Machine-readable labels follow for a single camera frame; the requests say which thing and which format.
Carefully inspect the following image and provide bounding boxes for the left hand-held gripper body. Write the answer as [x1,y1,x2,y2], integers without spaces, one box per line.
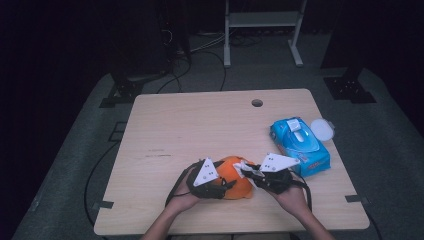
[185,157,232,201]

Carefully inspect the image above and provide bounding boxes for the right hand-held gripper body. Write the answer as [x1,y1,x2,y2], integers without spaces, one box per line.
[255,152,301,196]

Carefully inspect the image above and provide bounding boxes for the orange plush toy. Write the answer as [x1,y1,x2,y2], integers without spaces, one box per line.
[212,155,255,201]

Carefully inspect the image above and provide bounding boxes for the white wet wipe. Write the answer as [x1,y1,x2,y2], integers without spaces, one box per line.
[232,160,256,178]

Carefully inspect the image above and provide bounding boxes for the blue wet wipes pack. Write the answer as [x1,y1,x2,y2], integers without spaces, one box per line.
[268,116,336,179]

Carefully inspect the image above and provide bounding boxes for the person's left hand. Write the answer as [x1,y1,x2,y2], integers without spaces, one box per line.
[165,178,202,216]

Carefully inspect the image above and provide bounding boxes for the person's right hand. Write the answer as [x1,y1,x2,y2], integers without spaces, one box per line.
[269,174,310,219]

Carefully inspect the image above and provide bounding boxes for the black tape strip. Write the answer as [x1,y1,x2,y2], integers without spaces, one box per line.
[91,200,115,211]
[344,194,370,205]

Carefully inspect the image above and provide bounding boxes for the black stand base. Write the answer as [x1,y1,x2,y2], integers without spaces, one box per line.
[323,66,378,105]
[98,71,168,109]

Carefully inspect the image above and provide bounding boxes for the white metal stand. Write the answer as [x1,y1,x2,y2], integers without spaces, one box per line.
[223,0,308,69]

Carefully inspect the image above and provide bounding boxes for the left hand-held gripper cable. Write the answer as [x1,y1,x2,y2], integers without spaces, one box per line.
[164,159,205,208]

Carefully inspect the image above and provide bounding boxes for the hand-held gripper cable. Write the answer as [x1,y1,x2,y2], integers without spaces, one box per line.
[164,159,205,208]
[291,169,313,213]

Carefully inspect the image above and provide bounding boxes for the right hand-held gripper cable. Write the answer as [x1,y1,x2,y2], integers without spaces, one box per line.
[291,169,313,213]

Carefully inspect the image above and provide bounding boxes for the black floor cable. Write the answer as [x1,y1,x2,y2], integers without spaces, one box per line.
[155,54,193,95]
[199,49,228,92]
[83,140,122,229]

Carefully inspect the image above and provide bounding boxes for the white floor cables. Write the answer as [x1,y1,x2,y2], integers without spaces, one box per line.
[190,30,228,54]

